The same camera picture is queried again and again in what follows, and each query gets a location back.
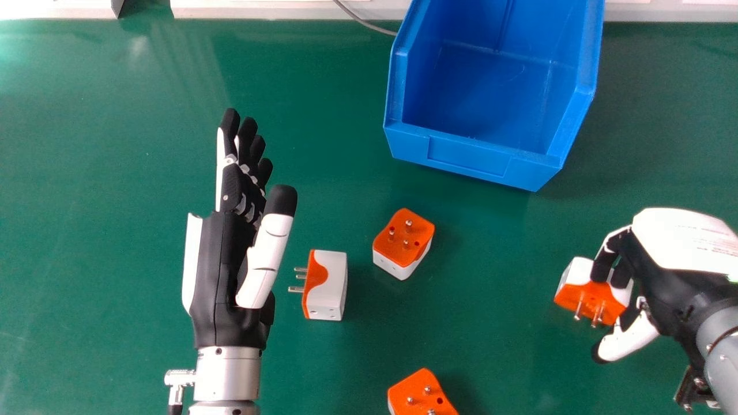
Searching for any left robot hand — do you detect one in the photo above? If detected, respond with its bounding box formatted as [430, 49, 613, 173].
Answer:
[182, 108, 299, 351]

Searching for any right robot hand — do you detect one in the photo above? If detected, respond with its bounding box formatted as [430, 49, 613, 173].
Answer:
[590, 208, 738, 369]

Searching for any white-and-orange plug adapter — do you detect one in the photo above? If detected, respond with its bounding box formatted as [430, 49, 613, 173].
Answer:
[553, 257, 634, 329]
[387, 368, 460, 415]
[372, 208, 436, 281]
[288, 249, 348, 322]

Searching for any blue plastic bin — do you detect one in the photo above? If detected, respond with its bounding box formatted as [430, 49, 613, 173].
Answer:
[383, 0, 605, 193]

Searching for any black stand foot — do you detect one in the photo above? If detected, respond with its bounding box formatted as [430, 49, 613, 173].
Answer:
[111, 0, 174, 19]

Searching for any grey cable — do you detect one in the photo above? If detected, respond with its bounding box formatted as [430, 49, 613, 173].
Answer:
[333, 0, 400, 37]

